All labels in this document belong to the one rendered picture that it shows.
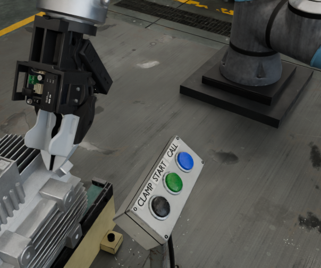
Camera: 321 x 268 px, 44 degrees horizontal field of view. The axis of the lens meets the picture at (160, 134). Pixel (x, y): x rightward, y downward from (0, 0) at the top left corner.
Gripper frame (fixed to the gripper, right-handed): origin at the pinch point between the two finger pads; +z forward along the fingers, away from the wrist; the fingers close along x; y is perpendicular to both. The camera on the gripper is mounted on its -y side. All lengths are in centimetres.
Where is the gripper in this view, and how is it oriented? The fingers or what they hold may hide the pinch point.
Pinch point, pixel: (56, 161)
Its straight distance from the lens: 60.4
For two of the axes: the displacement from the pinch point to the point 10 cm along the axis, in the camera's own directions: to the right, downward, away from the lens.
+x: 9.2, 2.6, -2.9
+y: -3.3, 1.2, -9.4
